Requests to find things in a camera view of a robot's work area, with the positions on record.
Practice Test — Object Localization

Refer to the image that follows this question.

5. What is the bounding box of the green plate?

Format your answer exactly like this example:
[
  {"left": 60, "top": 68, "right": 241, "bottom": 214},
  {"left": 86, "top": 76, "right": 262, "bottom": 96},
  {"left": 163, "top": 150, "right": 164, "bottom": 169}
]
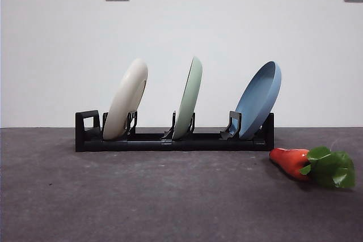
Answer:
[{"left": 172, "top": 56, "right": 203, "bottom": 141}]

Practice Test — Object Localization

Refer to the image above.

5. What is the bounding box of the orange carrot with green leaves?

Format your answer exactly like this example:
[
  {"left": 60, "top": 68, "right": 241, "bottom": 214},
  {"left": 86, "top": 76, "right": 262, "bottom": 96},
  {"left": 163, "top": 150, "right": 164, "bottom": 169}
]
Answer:
[{"left": 268, "top": 146, "right": 356, "bottom": 189}]

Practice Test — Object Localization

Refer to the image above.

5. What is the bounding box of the black plate rack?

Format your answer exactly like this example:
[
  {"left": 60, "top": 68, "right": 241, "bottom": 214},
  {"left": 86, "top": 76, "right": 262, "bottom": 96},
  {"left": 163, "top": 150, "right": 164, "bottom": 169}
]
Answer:
[{"left": 74, "top": 109, "right": 275, "bottom": 152}]

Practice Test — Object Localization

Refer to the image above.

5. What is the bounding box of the cream plate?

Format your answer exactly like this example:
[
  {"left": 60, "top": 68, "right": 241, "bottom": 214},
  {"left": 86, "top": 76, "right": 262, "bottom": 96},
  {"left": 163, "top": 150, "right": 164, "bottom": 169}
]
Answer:
[{"left": 103, "top": 58, "right": 149, "bottom": 141}]

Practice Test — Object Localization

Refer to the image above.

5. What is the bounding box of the blue plate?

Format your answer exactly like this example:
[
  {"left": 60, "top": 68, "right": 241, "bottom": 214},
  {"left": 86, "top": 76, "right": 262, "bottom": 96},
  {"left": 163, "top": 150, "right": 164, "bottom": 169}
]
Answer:
[{"left": 235, "top": 61, "right": 282, "bottom": 139}]

